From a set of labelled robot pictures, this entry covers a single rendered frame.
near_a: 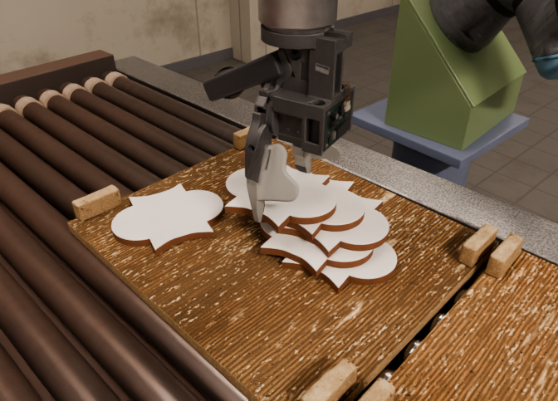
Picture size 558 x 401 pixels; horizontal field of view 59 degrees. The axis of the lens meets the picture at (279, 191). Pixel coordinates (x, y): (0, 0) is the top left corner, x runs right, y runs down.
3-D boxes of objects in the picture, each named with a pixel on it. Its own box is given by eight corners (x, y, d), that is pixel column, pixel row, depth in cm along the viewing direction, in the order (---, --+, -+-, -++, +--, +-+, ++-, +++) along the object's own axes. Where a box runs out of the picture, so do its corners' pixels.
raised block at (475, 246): (480, 238, 60) (485, 220, 59) (495, 246, 59) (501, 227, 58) (456, 261, 57) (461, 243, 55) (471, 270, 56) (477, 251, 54)
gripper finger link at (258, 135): (249, 182, 51) (269, 97, 49) (237, 178, 52) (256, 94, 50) (271, 181, 55) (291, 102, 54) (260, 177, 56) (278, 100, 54)
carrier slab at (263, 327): (264, 141, 85) (264, 133, 84) (496, 251, 61) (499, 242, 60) (69, 232, 64) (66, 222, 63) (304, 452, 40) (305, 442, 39)
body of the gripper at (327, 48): (319, 163, 50) (325, 43, 43) (248, 143, 53) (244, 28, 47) (351, 134, 55) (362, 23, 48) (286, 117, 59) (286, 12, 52)
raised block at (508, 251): (505, 248, 59) (511, 229, 57) (521, 255, 58) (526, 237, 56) (482, 273, 55) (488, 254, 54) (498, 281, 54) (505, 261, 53)
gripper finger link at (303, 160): (339, 188, 62) (327, 142, 54) (297, 175, 64) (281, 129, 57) (349, 169, 63) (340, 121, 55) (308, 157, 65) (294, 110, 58)
